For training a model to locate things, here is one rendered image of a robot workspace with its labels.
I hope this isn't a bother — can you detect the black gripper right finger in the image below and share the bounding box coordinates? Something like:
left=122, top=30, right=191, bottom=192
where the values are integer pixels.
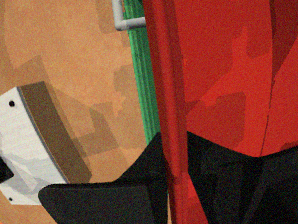
left=186, top=131, right=298, bottom=224

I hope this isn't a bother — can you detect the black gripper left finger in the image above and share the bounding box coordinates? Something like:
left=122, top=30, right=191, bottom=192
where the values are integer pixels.
left=37, top=132, right=169, bottom=224

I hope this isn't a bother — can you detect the green plastic tray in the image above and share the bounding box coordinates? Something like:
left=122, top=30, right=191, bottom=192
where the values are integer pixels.
left=122, top=0, right=160, bottom=145

